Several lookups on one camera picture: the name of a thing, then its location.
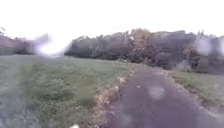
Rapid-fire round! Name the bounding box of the wood of trees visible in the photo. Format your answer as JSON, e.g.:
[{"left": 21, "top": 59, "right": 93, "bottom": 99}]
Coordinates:
[{"left": 0, "top": 27, "right": 224, "bottom": 75}]

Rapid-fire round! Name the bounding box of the grass field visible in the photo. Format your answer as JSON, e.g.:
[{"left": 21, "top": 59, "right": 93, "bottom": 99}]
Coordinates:
[
  {"left": 166, "top": 69, "right": 224, "bottom": 109},
  {"left": 0, "top": 54, "right": 144, "bottom": 128}
]

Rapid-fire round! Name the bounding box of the grey leaf-strewn asphalt path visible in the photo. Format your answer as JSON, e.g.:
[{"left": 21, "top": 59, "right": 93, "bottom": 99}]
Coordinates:
[{"left": 101, "top": 66, "right": 224, "bottom": 128}]

